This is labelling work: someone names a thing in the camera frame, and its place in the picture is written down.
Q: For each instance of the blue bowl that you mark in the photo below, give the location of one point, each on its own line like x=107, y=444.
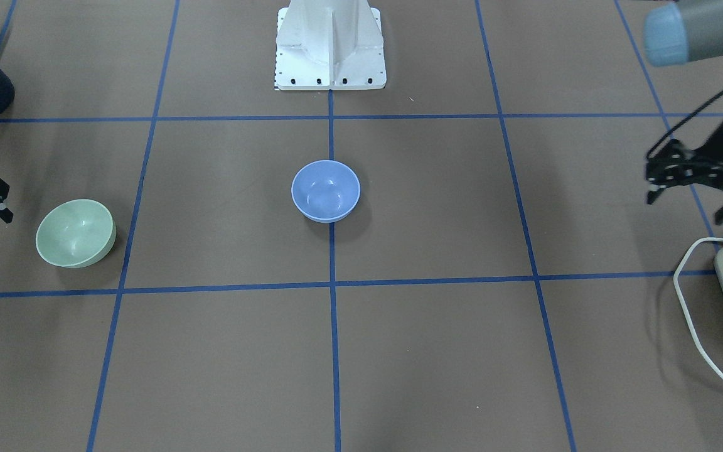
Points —
x=325, y=191

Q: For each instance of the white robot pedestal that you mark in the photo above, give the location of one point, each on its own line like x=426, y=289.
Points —
x=329, y=45

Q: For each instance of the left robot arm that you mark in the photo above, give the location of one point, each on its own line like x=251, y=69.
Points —
x=679, y=33

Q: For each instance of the green bowl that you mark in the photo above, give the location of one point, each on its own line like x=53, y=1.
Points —
x=76, y=234

